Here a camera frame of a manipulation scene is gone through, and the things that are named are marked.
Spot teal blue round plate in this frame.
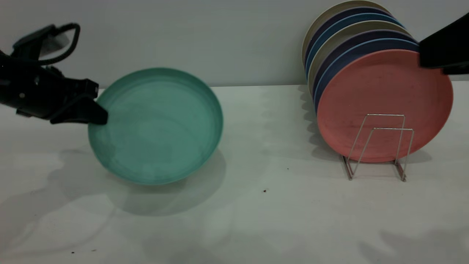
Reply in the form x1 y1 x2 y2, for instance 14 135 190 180
305 13 405 79

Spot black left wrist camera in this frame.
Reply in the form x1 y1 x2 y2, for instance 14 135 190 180
12 24 71 60

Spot black looped cable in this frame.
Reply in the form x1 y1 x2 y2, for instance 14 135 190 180
37 23 81 66

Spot dark navy round plate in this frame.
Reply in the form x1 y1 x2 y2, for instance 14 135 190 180
304 7 398 74

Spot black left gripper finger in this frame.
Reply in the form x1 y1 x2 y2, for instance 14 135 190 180
50 98 109 125
64 78 100 100

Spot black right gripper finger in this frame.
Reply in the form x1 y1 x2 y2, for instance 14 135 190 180
419 13 469 69
443 63 469 76

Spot dark purple round plate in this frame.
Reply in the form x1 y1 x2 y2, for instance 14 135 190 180
311 29 418 99

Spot green round plate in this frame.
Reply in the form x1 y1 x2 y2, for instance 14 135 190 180
87 67 224 186

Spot silver wire plate rack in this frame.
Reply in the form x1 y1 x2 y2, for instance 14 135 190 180
341 114 414 182

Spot pink round plate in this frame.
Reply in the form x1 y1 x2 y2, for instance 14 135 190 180
317 49 454 164

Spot beige round plate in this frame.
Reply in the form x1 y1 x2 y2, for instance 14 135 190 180
301 0 392 70
308 21 413 96

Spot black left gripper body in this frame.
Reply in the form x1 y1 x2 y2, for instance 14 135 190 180
0 51 67 120

